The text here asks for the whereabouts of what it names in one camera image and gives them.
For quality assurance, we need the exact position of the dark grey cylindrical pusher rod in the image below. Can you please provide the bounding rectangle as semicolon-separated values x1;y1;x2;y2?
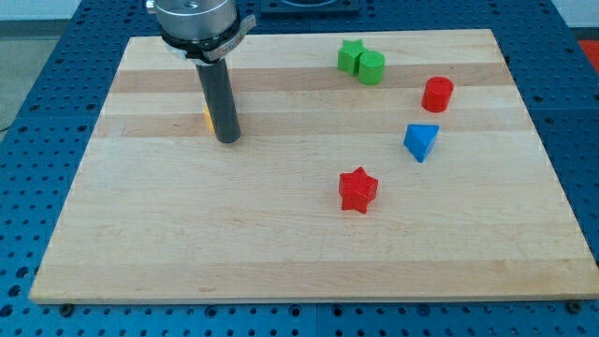
197;59;241;143

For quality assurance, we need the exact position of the yellow hexagon block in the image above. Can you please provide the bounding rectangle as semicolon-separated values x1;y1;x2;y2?
202;104;215;135

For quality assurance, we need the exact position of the blue triangle block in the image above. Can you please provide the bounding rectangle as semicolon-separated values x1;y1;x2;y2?
403;124;440;163

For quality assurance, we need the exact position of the green star block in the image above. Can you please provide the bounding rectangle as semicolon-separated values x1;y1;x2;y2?
337;39;368;76

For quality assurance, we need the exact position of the green cylinder block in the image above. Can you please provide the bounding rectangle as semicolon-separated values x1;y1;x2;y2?
358;51;386;85

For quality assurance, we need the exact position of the red star block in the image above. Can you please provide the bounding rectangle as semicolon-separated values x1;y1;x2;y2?
338;167;378;214

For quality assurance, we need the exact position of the red cylinder block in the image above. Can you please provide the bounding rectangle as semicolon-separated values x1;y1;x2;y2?
421;76;454;113

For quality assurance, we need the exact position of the wooden board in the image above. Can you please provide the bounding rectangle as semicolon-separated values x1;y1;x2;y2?
29;29;598;304

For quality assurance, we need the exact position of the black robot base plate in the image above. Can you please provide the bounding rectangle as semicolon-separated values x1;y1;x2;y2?
259;0;361;16

